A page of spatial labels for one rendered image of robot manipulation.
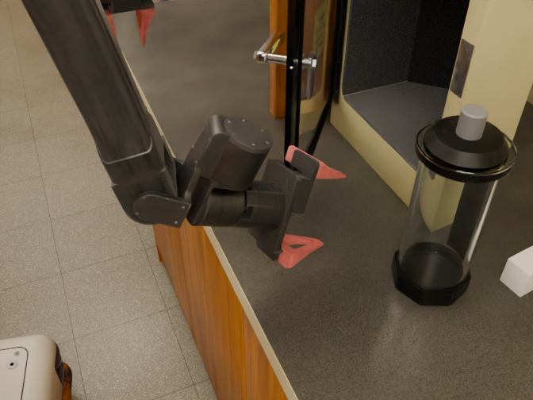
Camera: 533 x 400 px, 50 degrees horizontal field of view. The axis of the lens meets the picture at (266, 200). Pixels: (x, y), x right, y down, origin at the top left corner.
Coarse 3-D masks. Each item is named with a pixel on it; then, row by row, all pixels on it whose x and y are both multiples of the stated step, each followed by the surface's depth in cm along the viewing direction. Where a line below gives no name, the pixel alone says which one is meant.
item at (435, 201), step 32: (512, 160) 61; (416, 192) 67; (448, 192) 62; (480, 192) 62; (416, 224) 68; (448, 224) 65; (480, 224) 66; (416, 256) 71; (448, 256) 68; (448, 288) 72
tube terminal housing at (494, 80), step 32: (480, 0) 63; (512, 0) 64; (480, 32) 65; (512, 32) 67; (480, 64) 68; (512, 64) 70; (448, 96) 73; (480, 96) 71; (512, 96) 74; (352, 128) 99; (512, 128) 78; (384, 160) 92
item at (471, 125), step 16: (464, 112) 60; (480, 112) 60; (432, 128) 63; (448, 128) 63; (464, 128) 61; (480, 128) 60; (496, 128) 63; (432, 144) 62; (448, 144) 61; (464, 144) 61; (480, 144) 61; (496, 144) 61; (448, 160) 60; (464, 160) 60; (480, 160) 59; (496, 160) 60
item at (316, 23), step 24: (288, 0) 61; (312, 0) 70; (336, 0) 88; (288, 24) 63; (312, 24) 72; (288, 48) 65; (312, 48) 76; (288, 72) 67; (288, 96) 69; (312, 96) 82; (288, 120) 71; (312, 120) 86; (288, 144) 73
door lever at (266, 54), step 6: (276, 30) 77; (270, 36) 75; (276, 36) 75; (282, 36) 76; (270, 42) 73; (276, 42) 74; (282, 42) 77; (264, 48) 72; (270, 48) 72; (276, 48) 74; (258, 54) 71; (264, 54) 70; (270, 54) 71; (276, 54) 71; (258, 60) 71; (264, 60) 71; (270, 60) 71; (276, 60) 71; (282, 60) 70
